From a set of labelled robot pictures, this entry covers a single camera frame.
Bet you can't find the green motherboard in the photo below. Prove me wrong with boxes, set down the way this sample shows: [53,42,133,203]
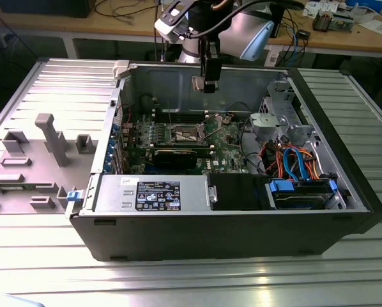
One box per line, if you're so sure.
[120,110,263,176]

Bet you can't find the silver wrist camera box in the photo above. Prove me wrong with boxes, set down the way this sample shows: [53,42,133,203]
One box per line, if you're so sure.
[153,0,194,43]

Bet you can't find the orange wire bundle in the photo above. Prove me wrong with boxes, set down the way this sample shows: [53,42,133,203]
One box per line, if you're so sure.
[263,143,321,180]

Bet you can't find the black PC case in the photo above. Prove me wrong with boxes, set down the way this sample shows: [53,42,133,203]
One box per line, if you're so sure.
[65,59,382,263]

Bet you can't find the perforated metal drive cage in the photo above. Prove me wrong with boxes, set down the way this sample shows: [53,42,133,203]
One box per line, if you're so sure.
[257,79,319,154]

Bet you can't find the tall black box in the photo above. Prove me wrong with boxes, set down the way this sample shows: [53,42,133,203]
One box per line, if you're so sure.
[267,6,287,39]

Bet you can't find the RAM slot white clips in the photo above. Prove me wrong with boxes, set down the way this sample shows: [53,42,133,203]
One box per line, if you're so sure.
[152,115,210,120]
[152,109,210,114]

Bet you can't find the black monitor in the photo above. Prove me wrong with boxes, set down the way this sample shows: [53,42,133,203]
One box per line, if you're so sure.
[0,0,93,19]

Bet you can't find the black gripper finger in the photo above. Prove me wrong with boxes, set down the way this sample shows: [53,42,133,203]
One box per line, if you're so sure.
[199,35,208,79]
[204,35,223,94]

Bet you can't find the silver metal bracket box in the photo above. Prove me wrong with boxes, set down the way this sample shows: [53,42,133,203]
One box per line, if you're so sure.
[250,113,290,143]

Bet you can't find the grey electronic device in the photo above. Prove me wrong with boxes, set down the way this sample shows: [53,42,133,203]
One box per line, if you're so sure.
[330,11,358,33]

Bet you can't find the blue flat data wire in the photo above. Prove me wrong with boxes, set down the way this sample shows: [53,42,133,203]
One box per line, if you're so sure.
[282,145,310,184]

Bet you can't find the white paper sheets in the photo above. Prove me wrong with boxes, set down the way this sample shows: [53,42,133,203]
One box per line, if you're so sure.
[358,17,382,36]
[302,1,326,17]

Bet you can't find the grey parts rack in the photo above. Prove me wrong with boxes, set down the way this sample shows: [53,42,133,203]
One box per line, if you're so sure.
[0,113,100,215]

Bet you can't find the copper coil transformer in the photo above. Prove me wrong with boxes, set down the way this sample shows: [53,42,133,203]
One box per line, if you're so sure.
[312,9,332,33]

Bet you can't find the black graphics card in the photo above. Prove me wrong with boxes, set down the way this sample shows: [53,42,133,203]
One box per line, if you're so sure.
[151,148,199,171]

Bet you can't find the wooden desk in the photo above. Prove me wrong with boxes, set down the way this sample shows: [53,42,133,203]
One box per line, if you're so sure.
[0,0,382,59]

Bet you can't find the CPU socket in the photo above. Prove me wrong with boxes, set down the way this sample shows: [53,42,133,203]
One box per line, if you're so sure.
[172,124,208,144]

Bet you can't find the silver-topped CPU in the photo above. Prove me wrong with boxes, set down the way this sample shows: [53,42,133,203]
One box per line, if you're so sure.
[191,75,208,93]

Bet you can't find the grey power supply unit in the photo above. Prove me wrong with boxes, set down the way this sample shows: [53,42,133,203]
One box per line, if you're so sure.
[93,174,211,214]

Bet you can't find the hard disk in blue carrier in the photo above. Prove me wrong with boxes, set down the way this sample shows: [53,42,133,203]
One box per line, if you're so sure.
[264,178,339,211]

